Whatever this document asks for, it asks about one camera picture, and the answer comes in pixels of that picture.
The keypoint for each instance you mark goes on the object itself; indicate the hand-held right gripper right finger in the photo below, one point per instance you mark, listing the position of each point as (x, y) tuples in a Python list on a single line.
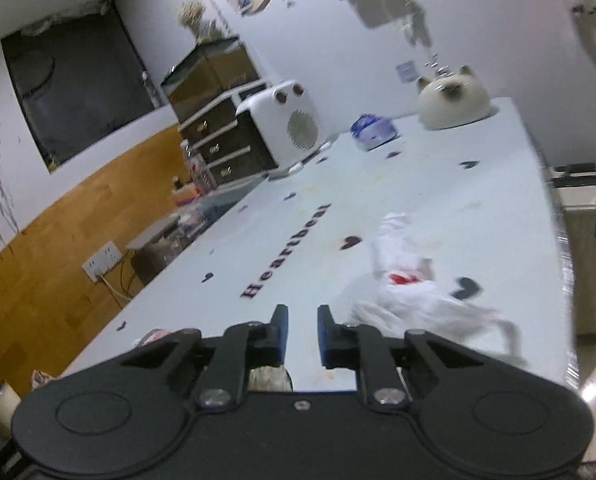
[(324, 335)]

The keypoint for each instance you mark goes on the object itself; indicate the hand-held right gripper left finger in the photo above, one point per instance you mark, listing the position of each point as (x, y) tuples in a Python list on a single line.
[(279, 332)]

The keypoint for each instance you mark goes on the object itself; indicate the white plastic bag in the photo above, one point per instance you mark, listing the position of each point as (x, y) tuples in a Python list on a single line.
[(408, 290)]

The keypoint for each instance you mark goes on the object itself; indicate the crumpled paper ball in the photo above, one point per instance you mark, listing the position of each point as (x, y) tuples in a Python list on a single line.
[(270, 379)]

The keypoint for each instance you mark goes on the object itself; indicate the grey storage box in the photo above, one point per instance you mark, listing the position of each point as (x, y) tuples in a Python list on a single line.
[(155, 250)]

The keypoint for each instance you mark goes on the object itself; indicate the clear plastic bottle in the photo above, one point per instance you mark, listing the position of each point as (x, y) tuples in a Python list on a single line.
[(195, 167)]

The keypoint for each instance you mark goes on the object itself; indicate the dark drawer cabinet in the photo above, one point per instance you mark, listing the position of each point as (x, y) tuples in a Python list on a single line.
[(227, 145)]

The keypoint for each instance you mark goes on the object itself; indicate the white fan heater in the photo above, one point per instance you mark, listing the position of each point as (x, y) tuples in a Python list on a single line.
[(288, 125)]

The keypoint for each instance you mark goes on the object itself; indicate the blue tissue pack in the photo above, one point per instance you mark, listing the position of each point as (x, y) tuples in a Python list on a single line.
[(375, 132)]

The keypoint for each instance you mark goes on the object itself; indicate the white cat plush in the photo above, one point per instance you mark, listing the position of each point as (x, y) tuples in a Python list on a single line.
[(453, 102)]

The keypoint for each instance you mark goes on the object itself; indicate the glass fish tank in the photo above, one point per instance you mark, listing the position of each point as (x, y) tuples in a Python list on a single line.
[(207, 70)]

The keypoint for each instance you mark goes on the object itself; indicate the white hard-shell suitcase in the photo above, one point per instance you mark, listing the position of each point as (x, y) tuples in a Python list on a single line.
[(593, 260)]

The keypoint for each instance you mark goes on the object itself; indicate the white drink can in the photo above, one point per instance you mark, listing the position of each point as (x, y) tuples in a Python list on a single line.
[(2, 405)]

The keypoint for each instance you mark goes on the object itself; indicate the dried flower bunch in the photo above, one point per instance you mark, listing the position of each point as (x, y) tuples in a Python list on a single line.
[(200, 20)]

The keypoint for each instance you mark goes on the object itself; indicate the small wall poster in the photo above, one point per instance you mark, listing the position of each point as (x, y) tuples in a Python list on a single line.
[(406, 71)]

